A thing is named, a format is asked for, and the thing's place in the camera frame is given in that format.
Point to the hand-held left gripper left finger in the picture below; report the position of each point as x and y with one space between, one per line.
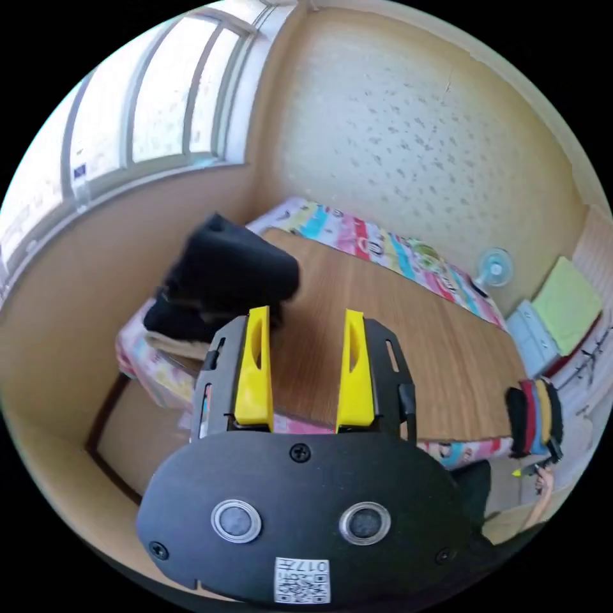
254 388

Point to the light blue cupboard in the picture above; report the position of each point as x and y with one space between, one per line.
534 340

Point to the window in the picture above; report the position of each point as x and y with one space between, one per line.
143 115

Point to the light blue fan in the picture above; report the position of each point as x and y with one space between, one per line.
495 268

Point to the person's body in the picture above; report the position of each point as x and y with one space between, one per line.
476 493

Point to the bed with printed sheet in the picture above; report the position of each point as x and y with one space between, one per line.
407 261

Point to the wooden folding board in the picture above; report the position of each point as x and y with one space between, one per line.
431 345

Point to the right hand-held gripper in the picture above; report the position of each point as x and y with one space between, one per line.
546 462

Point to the person's right forearm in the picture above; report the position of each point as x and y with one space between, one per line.
537 510

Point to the colourful pile of clothes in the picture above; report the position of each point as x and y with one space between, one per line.
536 412

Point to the dark pile of clothes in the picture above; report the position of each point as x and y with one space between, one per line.
172 325

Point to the light green folded blanket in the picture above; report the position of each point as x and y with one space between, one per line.
567 301

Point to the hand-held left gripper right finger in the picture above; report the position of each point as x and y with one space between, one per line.
355 397

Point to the person's right hand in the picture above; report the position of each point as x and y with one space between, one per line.
546 481

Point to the black pants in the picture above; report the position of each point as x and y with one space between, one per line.
234 266

